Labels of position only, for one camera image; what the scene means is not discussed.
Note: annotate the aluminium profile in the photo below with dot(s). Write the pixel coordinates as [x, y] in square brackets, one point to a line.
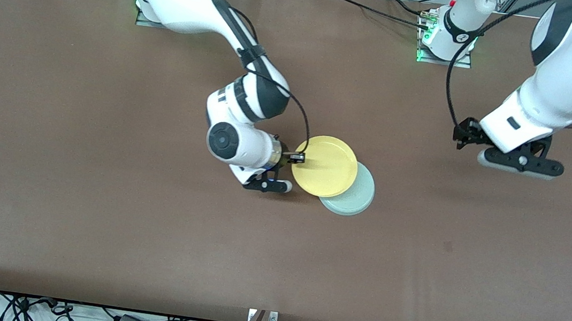
[508, 2]

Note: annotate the yellow plate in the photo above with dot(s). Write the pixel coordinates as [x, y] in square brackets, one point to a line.
[325, 167]

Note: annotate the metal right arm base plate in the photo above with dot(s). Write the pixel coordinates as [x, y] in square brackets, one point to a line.
[143, 22]

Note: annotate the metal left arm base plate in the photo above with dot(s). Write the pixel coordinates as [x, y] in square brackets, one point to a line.
[442, 62]

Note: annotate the small white bracket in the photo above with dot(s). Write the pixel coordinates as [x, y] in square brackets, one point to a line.
[273, 319]
[251, 316]

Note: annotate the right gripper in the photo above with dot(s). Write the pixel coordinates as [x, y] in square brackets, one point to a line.
[286, 159]

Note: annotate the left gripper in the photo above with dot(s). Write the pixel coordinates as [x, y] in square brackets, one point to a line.
[468, 133]

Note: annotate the pale green plate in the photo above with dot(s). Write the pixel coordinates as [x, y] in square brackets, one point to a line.
[355, 202]

